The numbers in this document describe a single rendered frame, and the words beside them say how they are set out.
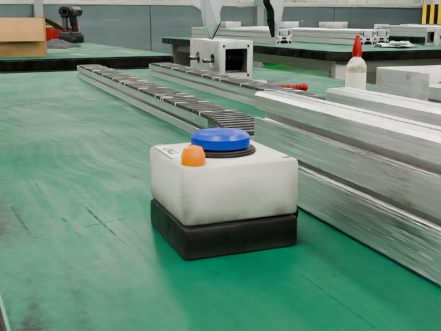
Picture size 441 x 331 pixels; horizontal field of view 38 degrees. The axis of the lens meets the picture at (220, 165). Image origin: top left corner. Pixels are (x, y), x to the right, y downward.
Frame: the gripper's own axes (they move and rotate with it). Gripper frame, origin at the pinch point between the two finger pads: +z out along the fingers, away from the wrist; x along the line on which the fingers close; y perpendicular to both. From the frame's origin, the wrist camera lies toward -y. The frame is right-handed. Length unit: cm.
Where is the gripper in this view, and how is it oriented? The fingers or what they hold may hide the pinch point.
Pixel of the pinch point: (245, 29)
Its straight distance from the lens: 77.3
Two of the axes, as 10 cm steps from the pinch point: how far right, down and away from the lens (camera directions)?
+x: -8.8, 1.2, -4.5
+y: -4.7, -1.6, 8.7
